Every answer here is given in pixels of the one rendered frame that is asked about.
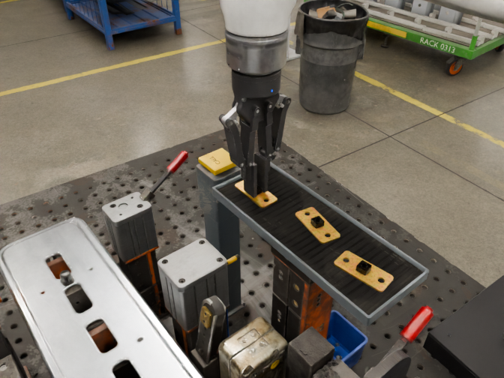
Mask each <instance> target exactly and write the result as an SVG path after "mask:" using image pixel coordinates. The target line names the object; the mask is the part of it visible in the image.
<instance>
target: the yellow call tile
mask: <svg viewBox="0 0 504 378"><path fill-rule="evenodd" d="M198 159H199V163H200V164H202V165H203V166H204V167H205V168H206V169H207V170H209V171H210V172H211V173H213V174H214V175H217V174H219V173H222V172H224V171H226V170H229V169H231V168H233V167H236V165H235V164H234V163H233V162H232V161H231V160H230V154H229V153H228V152H227V151H225V150H224V149H222V148H220V149H218V150H216V151H213V152H211V153H209V154H206V155H203V156H202V157H199V158H198Z"/></svg>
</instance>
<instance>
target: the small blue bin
mask: <svg viewBox="0 0 504 378"><path fill-rule="evenodd" d="M326 340H327V341H328V342H329V343H330V344H331V345H332V346H333V347H334V355H333V359H341V360H342V361H343V362H344V363H345V364H346V365H347V366H348V367H349V368H351V367H353V366H354V365H355V364H356V363H358V361H359V359H360V358H361V355H362V351H363V349H364V347H365V345H366V343H367V342H368V338H367V337H366V336H365V335H364V334H363V333H362V332H361V331H359V330H358V329H357V328H356V327H355V326H354V325H353V324H352V323H351V322H349V321H348V320H347V319H346V318H345V317H343V316H342V315H341V314H340V313H339V312H338V311H336V310H332V311H331V316H330V320H329V325H328V334H327V338H326Z"/></svg>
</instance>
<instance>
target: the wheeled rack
mask: <svg viewBox="0 0 504 378"><path fill-rule="evenodd" d="M348 1H351V2H355V3H357V4H359V5H361V6H363V7H364V8H366V9H367V10H368V12H369V20H368V22H367V27H368V28H371V29H376V30H378V31H381V32H385V34H384V35H383V36H382V37H384V38H385V42H384V43H382V44H381V47H383V48H389V45H388V44H387V40H388V38H389V35H394V36H397V37H399V38H403V39H406V40H409V41H413V42H416V43H418V44H422V45H425V46H428V47H432V48H434V49H437V50H442V51H444V52H447V53H451V54H453V55H454V56H452V57H451V58H450V59H449V60H448V61H447V64H446V66H445V72H446V73H447V74H448V75H449V76H451V77H453V76H455V75H457V74H459V73H460V72H461V70H462V68H463V66H464V62H465V61H466V60H467V59H469V60H472V59H474V58H475V57H477V56H480V55H481V54H484V53H486V52H488V51H490V50H492V49H494V48H495V50H496V52H502V51H503V50H504V24H502V23H498V22H493V21H490V20H487V19H482V18H479V17H476V16H471V15H469V14H466V13H463V17H462V20H461V22H460V25H456V24H454V23H450V22H446V21H442V20H439V19H437V17H438V14H439V12H440V11H439V10H433V13H430V15H429V16H424V15H421V14H417V13H413V12H410V11H411V7H412V4H411V3H408V2H406V3H405V6H404V9H403V10H401V9H399V8H396V7H391V6H388V5H385V4H384V3H385V0H377V2H374V1H369V0H348ZM371 17H372V18H371ZM373 18H374V19H373ZM401 26H402V27H401ZM403 27H404V28H403ZM410 29H412V30H410ZM413 30H414V31H413ZM420 32H421V33H420ZM440 38H442V39H440ZM443 39H444V40H443ZM450 41H451V42H450ZM452 42H454V43H452ZM460 44H461V45H460ZM463 45H464V46H463Z"/></svg>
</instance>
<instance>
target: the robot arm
mask: <svg viewBox="0 0 504 378"><path fill-rule="evenodd" d="M423 1H426V2H430V3H433V4H435V5H439V6H443V7H445V8H449V9H452V10H455V11H459V12H461V13H465V14H469V15H471V16H474V17H479V18H482V19H485V20H490V21H493V22H496V23H502V24H504V0H423ZM295 5H296V0H220V9H221V10H222V13H223V18H224V22H225V37H226V63H227V64H228V66H229V67H230V68H232V90H233V93H234V100H233V102H232V109H231V110H230V111H229V112H228V113H227V114H226V115H224V114H221V115H220V116H219V121H220V122H221V124H222V125H223V127H224V131H225V135H226V142H227V146H228V150H229V157H230V160H231V161H232V162H233V163H234V164H235V165H236V166H238V167H239V168H241V177H242V178H243V179H244V191H245V192H247V193H248V194H249V195H251V196H252V197H253V198H254V197H257V185H259V186H260V187H261V188H262V192H264V193H265V192H267V191H268V172H269V170H270V161H273V160H274V159H275V156H274V155H273V153H274V152H279V150H280V149H281V141H282V136H283V132H284V124H285V119H286V114H287V110H288V108H289V105H290V103H291V98H289V97H287V96H286V95H284V94H281V93H279V91H280V89H281V68H282V67H283V66H284V65H285V64H286V62H287V38H288V34H289V31H288V25H289V20H290V14H291V12H292V10H293V8H294V7H295ZM237 116H238V117H239V123H238V122H237ZM238 124H240V125H241V136H240V135H239V129H238V127H237V125H238ZM256 131H257V138H258V148H259V153H258V152H257V153H255V154H254V144H255V134H256ZM274 141H275V142H274Z"/></svg>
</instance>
